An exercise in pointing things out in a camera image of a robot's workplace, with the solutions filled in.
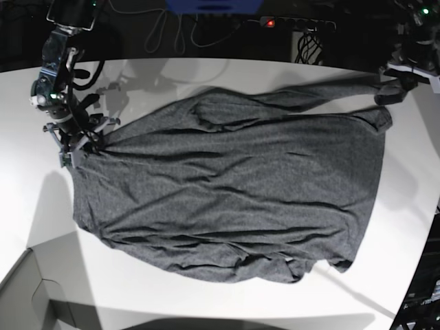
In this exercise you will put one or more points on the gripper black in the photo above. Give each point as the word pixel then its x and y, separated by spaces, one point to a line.
pixel 89 138
pixel 426 69

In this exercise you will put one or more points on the dark grey t-shirt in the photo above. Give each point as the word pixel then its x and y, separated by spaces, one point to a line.
pixel 225 186

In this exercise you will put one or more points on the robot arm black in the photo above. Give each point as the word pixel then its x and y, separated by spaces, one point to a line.
pixel 415 56
pixel 72 127

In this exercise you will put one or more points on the black power strip red light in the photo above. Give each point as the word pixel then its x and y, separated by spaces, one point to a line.
pixel 297 24

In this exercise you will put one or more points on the blue box at top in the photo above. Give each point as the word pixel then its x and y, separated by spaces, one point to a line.
pixel 214 6

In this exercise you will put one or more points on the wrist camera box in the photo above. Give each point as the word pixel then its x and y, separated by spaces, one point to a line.
pixel 68 159

